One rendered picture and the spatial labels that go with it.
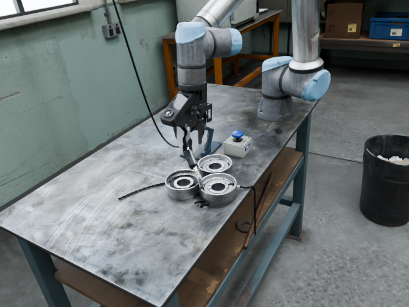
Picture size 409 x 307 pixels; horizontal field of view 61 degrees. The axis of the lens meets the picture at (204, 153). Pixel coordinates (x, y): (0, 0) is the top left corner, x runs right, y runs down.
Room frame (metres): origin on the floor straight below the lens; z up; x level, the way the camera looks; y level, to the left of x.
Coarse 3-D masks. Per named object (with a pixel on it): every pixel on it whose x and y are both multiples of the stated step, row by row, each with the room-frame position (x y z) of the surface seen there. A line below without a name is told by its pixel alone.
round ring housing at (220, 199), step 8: (208, 176) 0.83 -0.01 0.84; (216, 176) 0.84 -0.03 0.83; (224, 176) 0.83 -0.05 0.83; (200, 184) 0.79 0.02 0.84; (216, 184) 0.81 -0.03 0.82; (224, 184) 0.80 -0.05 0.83; (200, 192) 0.77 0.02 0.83; (216, 192) 0.76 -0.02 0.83; (232, 192) 0.75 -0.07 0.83; (208, 200) 0.74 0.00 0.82; (216, 200) 0.74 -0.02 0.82; (224, 200) 0.74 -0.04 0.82
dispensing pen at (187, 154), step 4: (188, 144) 0.89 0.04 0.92; (188, 148) 0.88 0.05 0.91; (184, 152) 0.85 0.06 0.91; (188, 152) 0.85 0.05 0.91; (188, 156) 0.84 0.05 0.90; (188, 160) 0.83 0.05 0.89; (192, 160) 0.83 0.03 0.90; (192, 164) 0.82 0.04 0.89; (192, 168) 0.84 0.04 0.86; (196, 168) 0.83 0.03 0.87; (196, 172) 0.82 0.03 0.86; (200, 180) 0.80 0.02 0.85
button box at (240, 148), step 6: (228, 138) 1.04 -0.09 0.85; (234, 138) 1.03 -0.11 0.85; (240, 138) 1.02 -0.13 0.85; (246, 138) 1.03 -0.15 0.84; (228, 144) 1.00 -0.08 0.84; (234, 144) 0.99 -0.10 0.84; (240, 144) 0.99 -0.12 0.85; (246, 144) 1.00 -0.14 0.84; (228, 150) 1.00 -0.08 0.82; (234, 150) 0.99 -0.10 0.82; (240, 150) 0.98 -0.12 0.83; (246, 150) 1.00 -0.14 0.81; (234, 156) 0.99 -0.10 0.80; (240, 156) 0.98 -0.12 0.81
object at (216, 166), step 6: (210, 156) 0.94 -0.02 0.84; (216, 156) 0.94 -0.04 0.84; (222, 156) 0.94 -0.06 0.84; (198, 162) 0.91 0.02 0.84; (204, 162) 0.92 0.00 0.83; (210, 162) 0.92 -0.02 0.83; (216, 162) 0.92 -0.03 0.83; (228, 162) 0.91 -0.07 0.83; (198, 168) 0.88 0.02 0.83; (210, 168) 0.91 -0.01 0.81; (216, 168) 0.92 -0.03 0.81; (222, 168) 0.88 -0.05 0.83; (228, 168) 0.86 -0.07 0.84; (204, 174) 0.86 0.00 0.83
